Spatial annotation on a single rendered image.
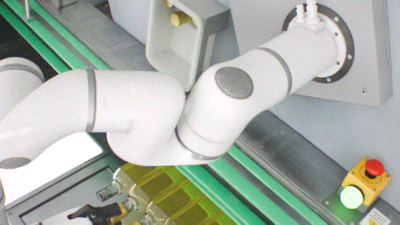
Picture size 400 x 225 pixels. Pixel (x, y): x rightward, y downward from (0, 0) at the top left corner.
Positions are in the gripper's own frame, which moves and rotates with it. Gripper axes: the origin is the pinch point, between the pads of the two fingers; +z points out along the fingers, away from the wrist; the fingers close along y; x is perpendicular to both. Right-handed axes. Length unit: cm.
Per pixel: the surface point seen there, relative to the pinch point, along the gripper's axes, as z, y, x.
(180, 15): 28.3, 27.7, 28.9
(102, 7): 35, -16, 102
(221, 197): 22.2, 6.3, -8.2
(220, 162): 22.5, 13.7, -4.5
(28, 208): -15.6, -12.1, 17.0
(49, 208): -10.6, -12.8, 15.6
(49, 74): 5, -16, 69
